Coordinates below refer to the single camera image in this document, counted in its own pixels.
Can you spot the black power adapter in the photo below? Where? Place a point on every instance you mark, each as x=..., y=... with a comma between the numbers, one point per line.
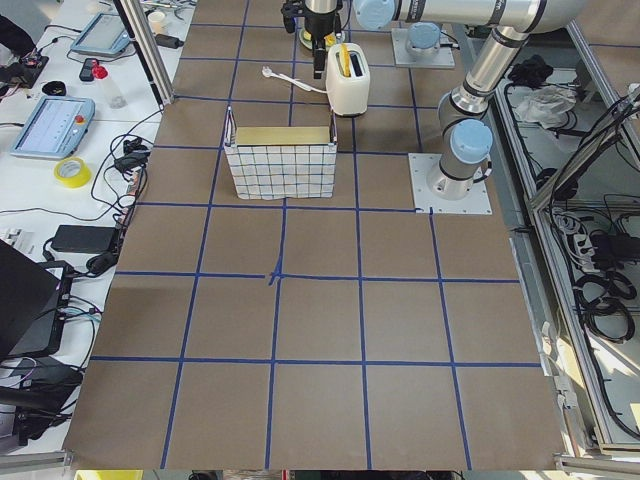
x=83, y=239

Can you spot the blue teach pendant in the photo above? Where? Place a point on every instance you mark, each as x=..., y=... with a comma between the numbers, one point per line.
x=55, y=128
x=105, y=36

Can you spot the black laptop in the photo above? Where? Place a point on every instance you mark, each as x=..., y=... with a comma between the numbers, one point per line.
x=33, y=297

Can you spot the black bowl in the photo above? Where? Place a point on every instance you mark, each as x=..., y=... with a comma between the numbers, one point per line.
x=54, y=88

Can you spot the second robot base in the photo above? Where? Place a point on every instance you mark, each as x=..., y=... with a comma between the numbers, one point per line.
x=422, y=45

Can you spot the blue teach pendant near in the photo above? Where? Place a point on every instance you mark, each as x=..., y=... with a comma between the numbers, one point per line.
x=55, y=128

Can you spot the white toaster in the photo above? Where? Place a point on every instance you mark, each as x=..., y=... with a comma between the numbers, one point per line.
x=348, y=97

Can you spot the checked fabric basket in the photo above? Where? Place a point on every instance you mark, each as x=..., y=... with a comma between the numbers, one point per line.
x=272, y=163

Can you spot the crumpled white cloth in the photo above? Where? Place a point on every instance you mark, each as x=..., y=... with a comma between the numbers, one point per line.
x=547, y=106

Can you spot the clear bottle red cap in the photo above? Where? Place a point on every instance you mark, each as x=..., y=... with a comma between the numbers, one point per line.
x=112, y=93

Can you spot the yellow toast slice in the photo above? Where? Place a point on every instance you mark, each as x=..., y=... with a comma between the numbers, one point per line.
x=344, y=58

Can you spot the paper cup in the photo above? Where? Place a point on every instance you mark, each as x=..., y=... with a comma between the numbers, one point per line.
x=158, y=22

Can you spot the light green plate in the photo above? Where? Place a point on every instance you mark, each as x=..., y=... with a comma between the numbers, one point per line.
x=305, y=36

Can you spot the aluminium frame post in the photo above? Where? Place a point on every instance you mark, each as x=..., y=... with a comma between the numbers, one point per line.
x=141, y=35

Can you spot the black cloth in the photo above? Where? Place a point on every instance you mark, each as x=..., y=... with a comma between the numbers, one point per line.
x=532, y=72

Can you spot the blue teach pendant far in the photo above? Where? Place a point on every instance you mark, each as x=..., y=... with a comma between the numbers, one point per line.
x=105, y=36

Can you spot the yellow tape roll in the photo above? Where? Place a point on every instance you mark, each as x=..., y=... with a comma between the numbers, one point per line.
x=72, y=172

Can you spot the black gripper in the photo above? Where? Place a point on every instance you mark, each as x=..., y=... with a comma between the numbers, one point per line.
x=317, y=24

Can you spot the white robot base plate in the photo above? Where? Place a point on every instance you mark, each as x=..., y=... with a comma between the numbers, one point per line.
x=435, y=193

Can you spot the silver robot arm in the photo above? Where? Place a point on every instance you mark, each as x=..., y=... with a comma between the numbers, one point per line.
x=466, y=139

